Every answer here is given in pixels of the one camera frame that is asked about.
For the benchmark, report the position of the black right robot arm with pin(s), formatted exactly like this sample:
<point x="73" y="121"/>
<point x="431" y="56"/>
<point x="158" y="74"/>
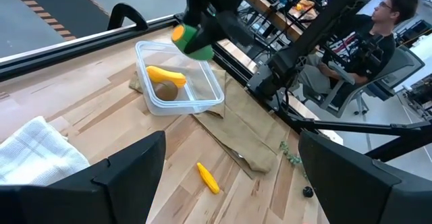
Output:
<point x="303" y="48"/>

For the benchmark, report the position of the black toy cherry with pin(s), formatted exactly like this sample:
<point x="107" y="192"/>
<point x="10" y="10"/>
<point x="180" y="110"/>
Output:
<point x="308" y="191"/>

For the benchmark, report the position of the green toy mango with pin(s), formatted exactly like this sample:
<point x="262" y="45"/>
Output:
<point x="184" y="40"/>

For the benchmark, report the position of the brown toy kiwi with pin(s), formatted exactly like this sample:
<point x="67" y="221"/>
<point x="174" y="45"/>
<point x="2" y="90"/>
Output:
<point x="166" y="91"/>

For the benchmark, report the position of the clear plastic tupperware container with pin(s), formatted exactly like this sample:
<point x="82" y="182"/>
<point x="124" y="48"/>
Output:
<point x="202" y="96"/>

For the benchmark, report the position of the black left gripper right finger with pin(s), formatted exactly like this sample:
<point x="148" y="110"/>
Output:
<point x="364" y="197"/>

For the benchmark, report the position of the white checked kitchen towel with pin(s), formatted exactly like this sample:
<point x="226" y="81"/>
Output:
<point x="37" y="153"/>

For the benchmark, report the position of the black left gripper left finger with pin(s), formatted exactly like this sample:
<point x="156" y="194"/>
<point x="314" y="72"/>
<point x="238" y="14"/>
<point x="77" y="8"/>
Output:
<point x="101" y="197"/>

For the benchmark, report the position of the black mat orange striped edges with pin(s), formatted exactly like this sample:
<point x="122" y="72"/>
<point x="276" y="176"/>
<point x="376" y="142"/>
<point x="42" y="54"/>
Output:
<point x="60" y="4"/>

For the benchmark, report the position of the small yellow toy corn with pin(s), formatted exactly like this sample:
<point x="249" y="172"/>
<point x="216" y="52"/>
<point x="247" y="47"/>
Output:
<point x="208" y="177"/>

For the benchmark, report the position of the tan cloth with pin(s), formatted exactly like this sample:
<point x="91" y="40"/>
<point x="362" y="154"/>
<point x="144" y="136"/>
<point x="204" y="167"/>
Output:
<point x="243" y="129"/>

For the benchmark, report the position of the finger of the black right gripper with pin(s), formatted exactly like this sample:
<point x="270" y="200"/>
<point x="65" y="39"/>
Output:
<point x="193" y="8"/>
<point x="212" y="31"/>

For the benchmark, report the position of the grey office chair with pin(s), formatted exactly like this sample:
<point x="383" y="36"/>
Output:
<point x="401" y="69"/>

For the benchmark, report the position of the person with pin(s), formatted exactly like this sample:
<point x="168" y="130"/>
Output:
<point x="371" y="48"/>

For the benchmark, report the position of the yellow toy banana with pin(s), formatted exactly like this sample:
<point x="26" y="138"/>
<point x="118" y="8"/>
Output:
<point x="165" y="75"/>

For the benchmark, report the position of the small leafy green plant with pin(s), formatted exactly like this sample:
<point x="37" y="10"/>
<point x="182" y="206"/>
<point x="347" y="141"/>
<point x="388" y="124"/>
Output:
<point x="292" y="156"/>

